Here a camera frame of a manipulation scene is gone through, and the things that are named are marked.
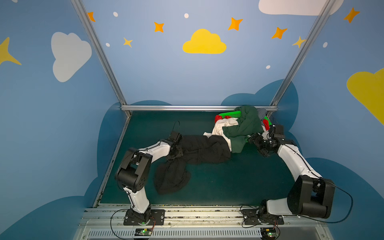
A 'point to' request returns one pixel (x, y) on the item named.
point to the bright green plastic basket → (237, 114)
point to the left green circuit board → (143, 232)
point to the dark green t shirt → (249, 123)
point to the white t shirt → (217, 130)
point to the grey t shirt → (261, 112)
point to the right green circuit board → (268, 232)
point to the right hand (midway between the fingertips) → (253, 141)
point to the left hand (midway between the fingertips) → (181, 154)
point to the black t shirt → (172, 174)
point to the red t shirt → (219, 117)
